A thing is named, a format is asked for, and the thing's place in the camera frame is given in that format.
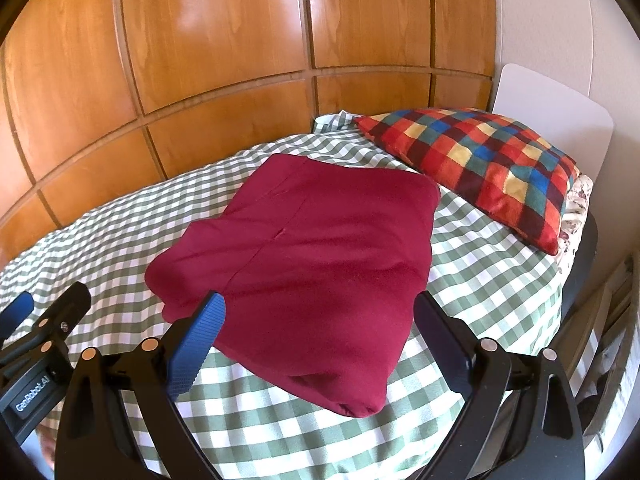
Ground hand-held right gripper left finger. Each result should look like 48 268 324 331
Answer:
55 291 226 480

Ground maroon fleece garment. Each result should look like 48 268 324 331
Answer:
145 153 441 419

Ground pale slatted frame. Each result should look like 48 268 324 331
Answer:
575 260 640 461

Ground floral cloth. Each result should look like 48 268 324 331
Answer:
550 175 596 261

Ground wooden panelled wardrobe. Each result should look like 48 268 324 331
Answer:
0 0 501 266

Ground green checkered bed sheet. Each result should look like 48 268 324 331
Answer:
0 110 568 480

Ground multicolour plaid pillow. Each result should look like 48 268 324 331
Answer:
352 107 582 256

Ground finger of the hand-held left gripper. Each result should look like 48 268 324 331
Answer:
0 290 36 347
20 281 92 357

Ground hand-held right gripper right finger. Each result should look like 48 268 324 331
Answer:
414 291 586 480

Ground white headboard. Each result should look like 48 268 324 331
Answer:
490 63 615 181

